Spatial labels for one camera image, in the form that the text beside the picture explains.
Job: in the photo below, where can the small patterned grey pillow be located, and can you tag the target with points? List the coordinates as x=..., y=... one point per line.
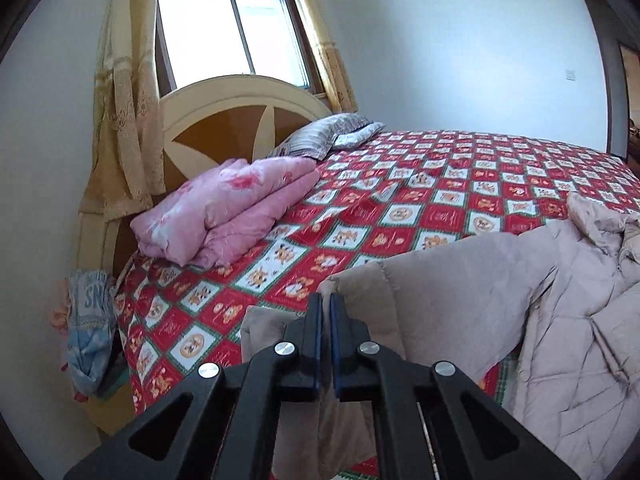
x=359, y=135

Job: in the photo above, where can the white wall switch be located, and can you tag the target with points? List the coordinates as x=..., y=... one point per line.
x=571, y=74

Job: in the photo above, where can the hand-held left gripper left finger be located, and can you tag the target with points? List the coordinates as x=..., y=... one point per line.
x=312, y=330

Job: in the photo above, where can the cream and brown headboard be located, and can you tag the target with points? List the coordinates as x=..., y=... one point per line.
x=220, y=130

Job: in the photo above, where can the brown wooden door frame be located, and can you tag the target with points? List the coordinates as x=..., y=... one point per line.
x=607, y=60

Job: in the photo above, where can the orange cloth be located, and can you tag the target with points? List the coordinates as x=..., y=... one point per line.
x=59, y=317

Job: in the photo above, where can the grey blue printed cloth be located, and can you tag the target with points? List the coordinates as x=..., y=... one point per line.
x=92, y=325

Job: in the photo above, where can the striped grey pillow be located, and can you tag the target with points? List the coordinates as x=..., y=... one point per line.
x=312, y=137

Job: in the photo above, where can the red checked cartoon bedsheet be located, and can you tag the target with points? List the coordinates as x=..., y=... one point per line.
x=400, y=210

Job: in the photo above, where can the yellow lace curtain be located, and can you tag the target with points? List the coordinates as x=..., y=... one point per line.
x=330, y=60
x=125, y=100

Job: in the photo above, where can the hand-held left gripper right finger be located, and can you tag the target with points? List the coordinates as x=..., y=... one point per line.
x=339, y=335

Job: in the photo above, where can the window with dark frame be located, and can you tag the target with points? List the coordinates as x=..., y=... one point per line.
x=200, y=35

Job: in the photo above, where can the beige quilted down jacket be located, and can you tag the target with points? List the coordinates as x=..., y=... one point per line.
x=450, y=300

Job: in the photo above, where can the pink folded quilt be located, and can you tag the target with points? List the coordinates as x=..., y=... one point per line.
x=225, y=210

